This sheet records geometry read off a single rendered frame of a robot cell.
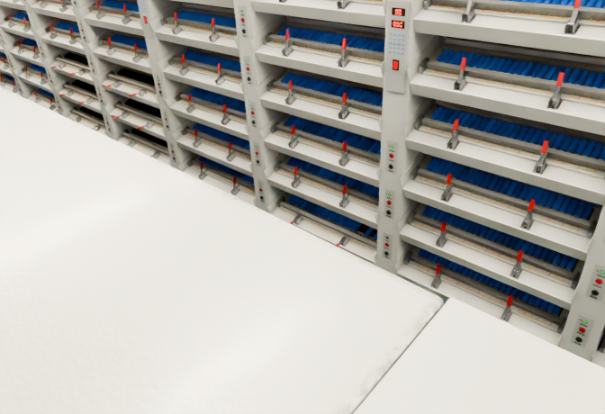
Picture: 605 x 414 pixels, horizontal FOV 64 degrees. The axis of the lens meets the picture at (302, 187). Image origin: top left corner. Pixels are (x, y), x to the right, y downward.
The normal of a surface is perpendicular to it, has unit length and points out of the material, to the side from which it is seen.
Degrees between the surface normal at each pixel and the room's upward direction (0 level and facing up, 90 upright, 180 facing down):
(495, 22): 21
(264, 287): 0
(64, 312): 0
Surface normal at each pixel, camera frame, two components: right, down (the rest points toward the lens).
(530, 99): -0.28, -0.66
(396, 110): -0.66, 0.41
